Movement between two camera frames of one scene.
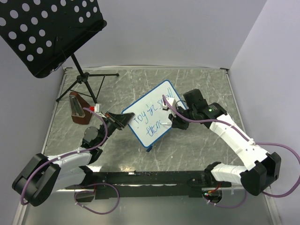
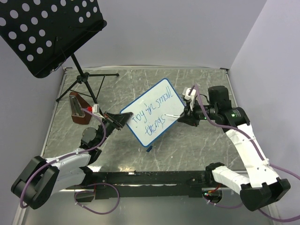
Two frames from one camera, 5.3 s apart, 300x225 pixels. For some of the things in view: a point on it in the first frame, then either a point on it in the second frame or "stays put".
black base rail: (149, 184) stays put
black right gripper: (176, 123) → (189, 121)
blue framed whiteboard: (150, 122) stays put
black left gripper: (120, 121) stays put
